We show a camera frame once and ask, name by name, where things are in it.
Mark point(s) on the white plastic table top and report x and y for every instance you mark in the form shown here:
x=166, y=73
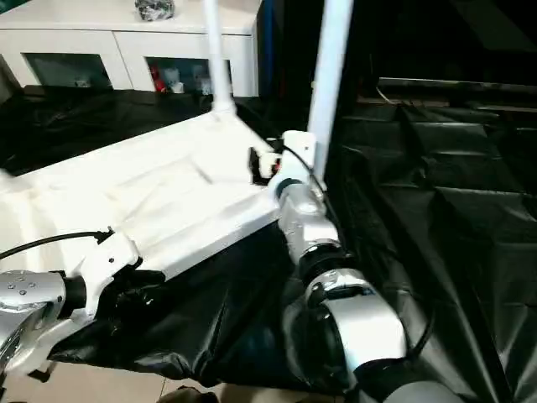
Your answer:
x=143, y=193

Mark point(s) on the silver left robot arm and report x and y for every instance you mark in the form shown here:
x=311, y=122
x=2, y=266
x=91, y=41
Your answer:
x=29, y=311

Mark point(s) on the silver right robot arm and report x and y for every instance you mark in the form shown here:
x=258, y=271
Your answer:
x=336, y=285

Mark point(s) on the dark robot left foot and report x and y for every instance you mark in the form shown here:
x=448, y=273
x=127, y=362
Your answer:
x=189, y=395

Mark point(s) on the black work mat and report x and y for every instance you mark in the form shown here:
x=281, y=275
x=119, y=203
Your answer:
x=436, y=210

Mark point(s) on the small grey bundle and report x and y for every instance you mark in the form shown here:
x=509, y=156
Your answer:
x=155, y=9

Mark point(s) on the white glass-door cabinet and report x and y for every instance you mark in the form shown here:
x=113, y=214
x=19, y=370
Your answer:
x=101, y=42

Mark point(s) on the black side table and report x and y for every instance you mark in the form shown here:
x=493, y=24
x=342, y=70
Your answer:
x=461, y=86

